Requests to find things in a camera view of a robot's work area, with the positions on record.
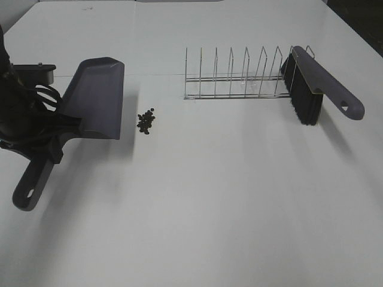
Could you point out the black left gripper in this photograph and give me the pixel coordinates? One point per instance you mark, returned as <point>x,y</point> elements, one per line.
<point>39,137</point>

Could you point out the purple plastic dustpan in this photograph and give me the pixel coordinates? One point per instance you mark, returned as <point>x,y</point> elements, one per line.
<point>92,107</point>

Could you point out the pile of coffee beans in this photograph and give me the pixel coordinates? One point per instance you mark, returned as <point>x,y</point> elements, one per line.
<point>145,121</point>

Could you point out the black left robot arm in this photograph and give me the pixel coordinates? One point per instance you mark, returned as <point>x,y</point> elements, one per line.
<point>29,105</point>

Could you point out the chrome wire dish rack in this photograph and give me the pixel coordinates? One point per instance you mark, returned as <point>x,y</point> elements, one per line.
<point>260,77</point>

